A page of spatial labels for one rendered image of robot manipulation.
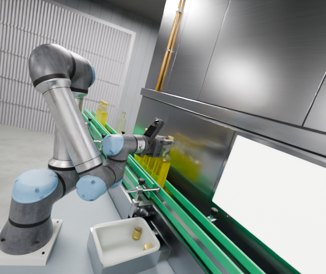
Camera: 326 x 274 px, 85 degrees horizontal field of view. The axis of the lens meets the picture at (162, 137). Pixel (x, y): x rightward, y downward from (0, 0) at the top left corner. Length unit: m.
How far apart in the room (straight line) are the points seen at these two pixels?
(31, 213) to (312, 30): 1.07
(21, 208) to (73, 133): 0.28
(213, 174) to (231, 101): 0.34
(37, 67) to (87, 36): 3.61
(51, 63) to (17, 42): 3.88
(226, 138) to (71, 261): 0.74
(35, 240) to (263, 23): 1.15
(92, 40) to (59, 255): 3.78
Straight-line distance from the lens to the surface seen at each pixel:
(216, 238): 0.78
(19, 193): 0.69
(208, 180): 0.87
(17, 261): 0.81
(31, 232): 0.76
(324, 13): 0.86
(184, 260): 0.79
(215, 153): 0.84
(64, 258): 0.82
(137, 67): 4.14
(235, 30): 1.01
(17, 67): 4.47
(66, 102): 0.58
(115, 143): 0.62
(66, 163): 0.76
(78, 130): 0.56
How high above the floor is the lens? 1.36
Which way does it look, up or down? 12 degrees down
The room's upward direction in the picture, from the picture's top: 16 degrees clockwise
